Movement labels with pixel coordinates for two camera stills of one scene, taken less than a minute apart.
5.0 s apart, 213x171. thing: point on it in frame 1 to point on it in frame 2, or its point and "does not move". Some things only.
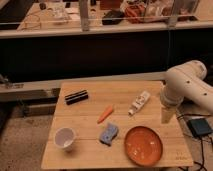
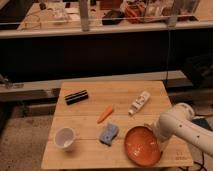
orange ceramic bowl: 143,146 does not move
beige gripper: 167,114 to 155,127
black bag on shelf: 112,17 does not move
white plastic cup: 65,138 does not move
